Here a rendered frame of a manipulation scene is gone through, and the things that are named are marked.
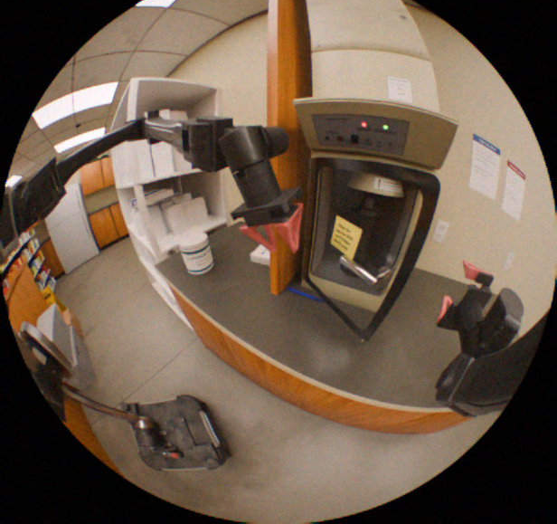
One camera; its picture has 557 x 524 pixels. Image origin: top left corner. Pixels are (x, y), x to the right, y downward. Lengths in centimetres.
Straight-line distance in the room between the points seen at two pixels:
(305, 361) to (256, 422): 98
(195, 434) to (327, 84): 159
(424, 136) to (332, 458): 158
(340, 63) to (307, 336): 74
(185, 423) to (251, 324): 90
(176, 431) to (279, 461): 66
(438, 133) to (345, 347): 54
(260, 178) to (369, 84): 37
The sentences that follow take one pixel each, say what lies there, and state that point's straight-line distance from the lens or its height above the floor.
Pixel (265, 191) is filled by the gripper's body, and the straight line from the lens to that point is 22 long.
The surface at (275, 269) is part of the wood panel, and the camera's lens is 52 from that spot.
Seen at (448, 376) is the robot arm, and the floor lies 121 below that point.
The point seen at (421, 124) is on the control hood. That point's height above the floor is 148.
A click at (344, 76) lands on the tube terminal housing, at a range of 50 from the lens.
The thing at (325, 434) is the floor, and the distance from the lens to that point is 142.
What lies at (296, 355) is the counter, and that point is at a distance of 47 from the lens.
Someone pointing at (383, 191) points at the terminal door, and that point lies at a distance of 31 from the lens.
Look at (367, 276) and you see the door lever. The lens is 30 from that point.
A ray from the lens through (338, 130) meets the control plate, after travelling 38.
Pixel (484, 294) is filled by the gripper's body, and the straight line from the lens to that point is 36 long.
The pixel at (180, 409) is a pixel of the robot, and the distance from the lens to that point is 128.
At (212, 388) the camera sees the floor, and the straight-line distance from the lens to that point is 148.
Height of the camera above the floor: 138
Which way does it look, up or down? 29 degrees down
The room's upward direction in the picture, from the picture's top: straight up
